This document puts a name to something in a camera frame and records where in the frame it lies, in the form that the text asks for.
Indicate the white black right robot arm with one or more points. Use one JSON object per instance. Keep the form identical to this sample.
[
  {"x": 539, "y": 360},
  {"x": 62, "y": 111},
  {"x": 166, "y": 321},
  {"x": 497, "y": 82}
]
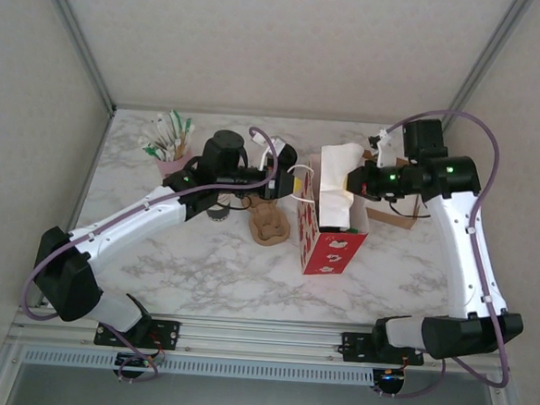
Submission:
[{"x": 460, "y": 262}]

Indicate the red pink paper bag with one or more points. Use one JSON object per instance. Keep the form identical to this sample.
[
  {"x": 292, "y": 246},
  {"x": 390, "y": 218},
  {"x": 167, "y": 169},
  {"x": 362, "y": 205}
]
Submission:
[{"x": 336, "y": 255}]

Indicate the green white wrapped straw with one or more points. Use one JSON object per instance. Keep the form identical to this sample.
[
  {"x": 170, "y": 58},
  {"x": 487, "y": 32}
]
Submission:
[
  {"x": 163, "y": 132},
  {"x": 177, "y": 126},
  {"x": 151, "y": 150},
  {"x": 189, "y": 132}
]

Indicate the white paper napkin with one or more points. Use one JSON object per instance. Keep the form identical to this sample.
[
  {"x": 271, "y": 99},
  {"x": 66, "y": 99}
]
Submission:
[{"x": 337, "y": 170}]

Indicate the brown pulp cup carrier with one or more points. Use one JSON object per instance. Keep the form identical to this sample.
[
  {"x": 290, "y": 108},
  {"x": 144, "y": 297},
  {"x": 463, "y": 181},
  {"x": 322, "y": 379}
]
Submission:
[{"x": 270, "y": 226}]

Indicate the aluminium front rail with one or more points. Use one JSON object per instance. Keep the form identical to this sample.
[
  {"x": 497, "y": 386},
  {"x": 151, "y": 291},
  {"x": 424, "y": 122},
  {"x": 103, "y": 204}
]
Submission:
[{"x": 260, "y": 338}]

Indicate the brown cardboard tray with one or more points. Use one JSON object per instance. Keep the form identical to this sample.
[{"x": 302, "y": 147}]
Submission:
[{"x": 391, "y": 220}]

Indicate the aluminium frame post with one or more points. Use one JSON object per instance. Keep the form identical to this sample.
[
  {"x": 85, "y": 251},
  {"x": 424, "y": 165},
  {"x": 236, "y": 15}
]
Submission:
[
  {"x": 482, "y": 64},
  {"x": 80, "y": 36}
]

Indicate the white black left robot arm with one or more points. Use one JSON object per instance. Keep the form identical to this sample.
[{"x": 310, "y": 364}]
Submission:
[{"x": 124, "y": 229}]

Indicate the stack of black paper cups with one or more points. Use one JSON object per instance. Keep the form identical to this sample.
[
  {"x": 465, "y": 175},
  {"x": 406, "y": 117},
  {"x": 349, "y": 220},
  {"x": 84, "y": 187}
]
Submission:
[{"x": 218, "y": 213}]

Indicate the wooden stirrer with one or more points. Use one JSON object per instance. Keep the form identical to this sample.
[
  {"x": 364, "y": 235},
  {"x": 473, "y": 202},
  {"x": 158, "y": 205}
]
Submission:
[{"x": 178, "y": 150}]

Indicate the black controller board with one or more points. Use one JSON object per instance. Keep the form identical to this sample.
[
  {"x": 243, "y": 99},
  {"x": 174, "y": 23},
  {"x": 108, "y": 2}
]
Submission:
[
  {"x": 391, "y": 385},
  {"x": 130, "y": 372}
]

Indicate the aluminium back rail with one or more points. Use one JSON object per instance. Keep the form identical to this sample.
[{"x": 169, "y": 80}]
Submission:
[{"x": 133, "y": 107}]

